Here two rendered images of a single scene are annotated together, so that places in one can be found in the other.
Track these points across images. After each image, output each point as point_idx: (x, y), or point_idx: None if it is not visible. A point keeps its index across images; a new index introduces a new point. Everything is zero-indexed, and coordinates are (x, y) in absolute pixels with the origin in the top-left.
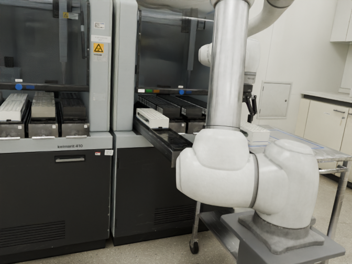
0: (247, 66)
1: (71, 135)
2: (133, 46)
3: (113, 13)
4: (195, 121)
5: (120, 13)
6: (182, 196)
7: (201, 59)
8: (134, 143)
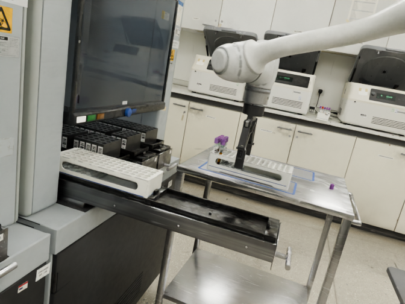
0: (270, 82)
1: None
2: (67, 23)
3: None
4: (146, 158)
5: None
6: (126, 277)
7: (228, 70)
8: (82, 230)
